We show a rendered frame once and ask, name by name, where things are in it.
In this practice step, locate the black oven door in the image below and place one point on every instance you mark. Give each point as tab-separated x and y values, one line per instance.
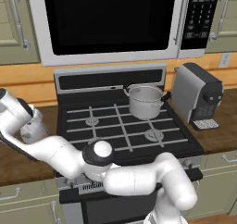
108	212

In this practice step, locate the white wall socket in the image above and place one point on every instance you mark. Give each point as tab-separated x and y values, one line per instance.
225	59

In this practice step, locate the steel microwave oven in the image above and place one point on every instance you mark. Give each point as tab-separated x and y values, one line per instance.
46	53

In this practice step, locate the grey and black coffee machine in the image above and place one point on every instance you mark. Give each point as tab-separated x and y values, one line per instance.
197	93

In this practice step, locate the silver stove knob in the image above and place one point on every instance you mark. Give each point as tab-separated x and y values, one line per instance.
187	164
70	182

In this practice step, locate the black microwave door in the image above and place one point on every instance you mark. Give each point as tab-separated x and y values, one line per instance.
108	18

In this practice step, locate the green base cupboard door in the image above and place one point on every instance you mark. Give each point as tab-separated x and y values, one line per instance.
216	193
24	214

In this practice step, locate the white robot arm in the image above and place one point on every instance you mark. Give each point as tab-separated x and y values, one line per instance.
132	180

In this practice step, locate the green wall cupboard door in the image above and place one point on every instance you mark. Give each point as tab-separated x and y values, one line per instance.
7	24
230	24

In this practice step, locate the black and steel stove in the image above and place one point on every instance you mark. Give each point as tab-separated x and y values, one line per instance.
123	132

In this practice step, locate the green drawer front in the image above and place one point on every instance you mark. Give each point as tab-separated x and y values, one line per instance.
34	191
216	163

